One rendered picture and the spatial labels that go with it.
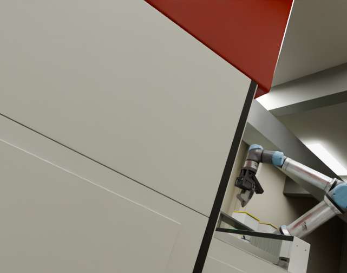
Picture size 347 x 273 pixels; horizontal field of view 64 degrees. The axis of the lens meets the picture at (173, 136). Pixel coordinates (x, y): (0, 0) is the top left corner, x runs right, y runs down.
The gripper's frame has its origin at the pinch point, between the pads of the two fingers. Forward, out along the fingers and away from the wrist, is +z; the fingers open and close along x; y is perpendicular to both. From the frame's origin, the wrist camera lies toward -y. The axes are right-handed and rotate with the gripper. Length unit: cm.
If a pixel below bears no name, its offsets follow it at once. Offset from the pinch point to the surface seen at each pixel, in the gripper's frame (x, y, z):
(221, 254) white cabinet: 46, 41, 33
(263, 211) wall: -363, -345, -131
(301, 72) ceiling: -111, -126, -245
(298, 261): 40.0, 1.4, 22.9
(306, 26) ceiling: -59, -69, -245
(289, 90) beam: -132, -131, -226
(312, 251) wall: -397, -557, -113
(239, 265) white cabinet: 46, 33, 33
